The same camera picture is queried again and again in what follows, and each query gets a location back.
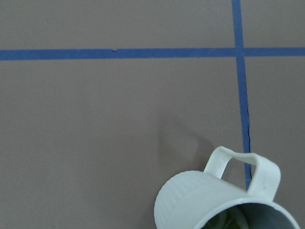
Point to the white HOME mug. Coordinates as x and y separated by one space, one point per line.
200 199

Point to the brown paper table cover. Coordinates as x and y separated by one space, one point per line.
102 101

